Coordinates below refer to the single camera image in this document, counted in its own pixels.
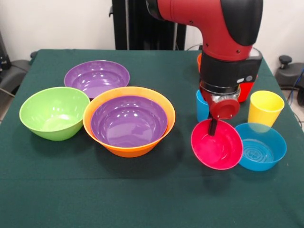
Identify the blue plastic cup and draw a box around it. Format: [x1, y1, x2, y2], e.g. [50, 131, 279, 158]
[196, 89, 210, 123]

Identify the large orange plastic bowl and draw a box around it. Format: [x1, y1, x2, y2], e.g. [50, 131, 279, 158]
[83, 86, 176, 158]

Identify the green plastic bowl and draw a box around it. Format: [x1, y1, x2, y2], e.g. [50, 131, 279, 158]
[19, 86, 91, 142]

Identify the black padded chair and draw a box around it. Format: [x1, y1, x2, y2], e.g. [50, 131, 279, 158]
[0, 58, 31, 95]

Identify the dark green tablecloth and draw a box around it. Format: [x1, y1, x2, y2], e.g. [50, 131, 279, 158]
[0, 48, 304, 228]

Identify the purple plastic bowl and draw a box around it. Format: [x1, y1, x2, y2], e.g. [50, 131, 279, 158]
[90, 95, 168, 148]
[64, 60, 131, 99]

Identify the yellow plastic cup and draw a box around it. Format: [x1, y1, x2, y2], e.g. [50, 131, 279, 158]
[247, 90, 285, 128]

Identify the pink plastic bowl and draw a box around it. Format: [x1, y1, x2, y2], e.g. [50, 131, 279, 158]
[191, 118, 244, 171]

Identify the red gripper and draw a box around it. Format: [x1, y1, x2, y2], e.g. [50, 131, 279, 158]
[202, 90, 241, 137]

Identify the red plastic cup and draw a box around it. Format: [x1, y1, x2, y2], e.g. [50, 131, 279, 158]
[237, 74, 258, 103]

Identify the blue plastic bowl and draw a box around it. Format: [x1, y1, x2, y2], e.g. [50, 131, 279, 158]
[234, 122, 287, 172]

